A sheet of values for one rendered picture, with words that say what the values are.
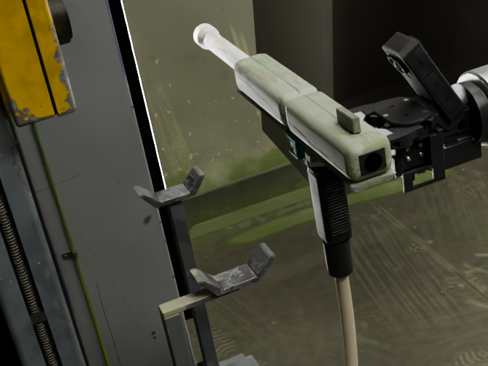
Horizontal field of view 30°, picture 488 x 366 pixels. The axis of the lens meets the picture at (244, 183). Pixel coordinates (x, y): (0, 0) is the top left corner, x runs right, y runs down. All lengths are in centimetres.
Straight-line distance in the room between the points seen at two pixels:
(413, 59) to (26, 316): 47
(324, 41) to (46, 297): 120
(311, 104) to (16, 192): 31
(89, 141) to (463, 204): 179
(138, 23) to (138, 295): 168
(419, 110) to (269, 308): 167
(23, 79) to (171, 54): 230
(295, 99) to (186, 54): 213
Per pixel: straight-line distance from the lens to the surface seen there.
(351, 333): 110
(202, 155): 302
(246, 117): 307
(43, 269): 89
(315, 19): 197
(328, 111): 93
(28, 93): 79
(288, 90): 99
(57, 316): 92
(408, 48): 97
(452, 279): 264
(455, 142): 105
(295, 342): 248
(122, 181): 143
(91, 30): 134
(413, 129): 97
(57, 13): 81
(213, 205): 303
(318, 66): 203
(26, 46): 78
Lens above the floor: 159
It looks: 28 degrees down
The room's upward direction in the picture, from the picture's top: 11 degrees counter-clockwise
